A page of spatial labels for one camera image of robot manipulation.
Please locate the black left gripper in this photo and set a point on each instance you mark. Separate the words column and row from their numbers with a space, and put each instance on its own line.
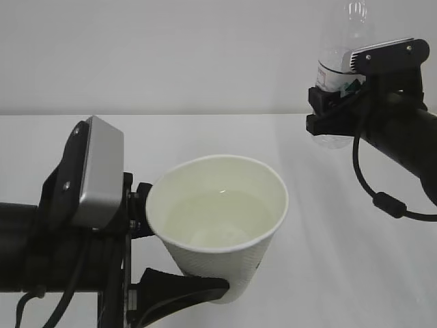
column 74, row 259

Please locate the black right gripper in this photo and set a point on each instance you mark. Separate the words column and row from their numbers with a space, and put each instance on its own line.
column 336, row 115

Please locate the Nongfu Spring water bottle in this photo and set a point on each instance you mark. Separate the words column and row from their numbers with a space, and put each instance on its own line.
column 347, row 26

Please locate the white paper cup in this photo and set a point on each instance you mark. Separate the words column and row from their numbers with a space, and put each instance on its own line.
column 216, row 216

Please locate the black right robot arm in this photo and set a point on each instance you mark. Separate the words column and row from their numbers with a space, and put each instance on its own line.
column 387, row 110

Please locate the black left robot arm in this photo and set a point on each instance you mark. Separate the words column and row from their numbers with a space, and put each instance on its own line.
column 17, row 221

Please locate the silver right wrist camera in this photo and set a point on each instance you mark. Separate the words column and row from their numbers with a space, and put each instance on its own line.
column 375, row 58

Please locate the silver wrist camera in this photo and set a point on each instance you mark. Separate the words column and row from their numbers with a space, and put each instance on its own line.
column 102, row 182
column 375, row 58

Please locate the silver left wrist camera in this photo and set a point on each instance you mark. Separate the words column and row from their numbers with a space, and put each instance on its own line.
column 102, row 182

